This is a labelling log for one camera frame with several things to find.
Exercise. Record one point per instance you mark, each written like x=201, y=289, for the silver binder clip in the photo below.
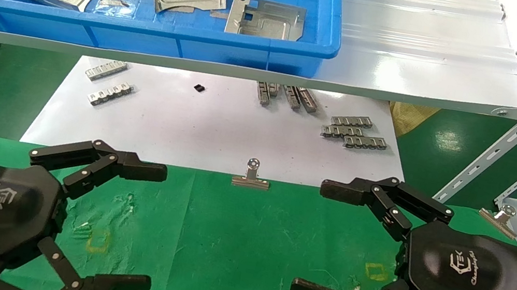
x=250, y=181
x=499, y=221

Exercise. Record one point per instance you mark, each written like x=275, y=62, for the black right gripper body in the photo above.
x=462, y=279

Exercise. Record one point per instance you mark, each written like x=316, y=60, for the small grey metal bracket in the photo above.
x=291, y=97
x=264, y=92
x=351, y=121
x=110, y=94
x=308, y=100
x=366, y=142
x=339, y=131
x=105, y=70

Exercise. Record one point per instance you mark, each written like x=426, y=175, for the white metal shelf tray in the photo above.
x=409, y=60

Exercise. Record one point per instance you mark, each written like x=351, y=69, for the crumpled clear plastic wrap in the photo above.
x=114, y=8

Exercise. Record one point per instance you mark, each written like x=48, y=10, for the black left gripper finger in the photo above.
x=108, y=288
x=129, y=166

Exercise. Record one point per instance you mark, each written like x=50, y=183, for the grey tape strip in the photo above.
x=217, y=15

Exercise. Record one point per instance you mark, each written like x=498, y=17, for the white sheet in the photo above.
x=218, y=133

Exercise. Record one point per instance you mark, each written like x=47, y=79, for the green cloth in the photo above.
x=231, y=245

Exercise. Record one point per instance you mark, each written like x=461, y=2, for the small black clip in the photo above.
x=199, y=88

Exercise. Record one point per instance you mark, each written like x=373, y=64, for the yellow woven bag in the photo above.
x=410, y=119

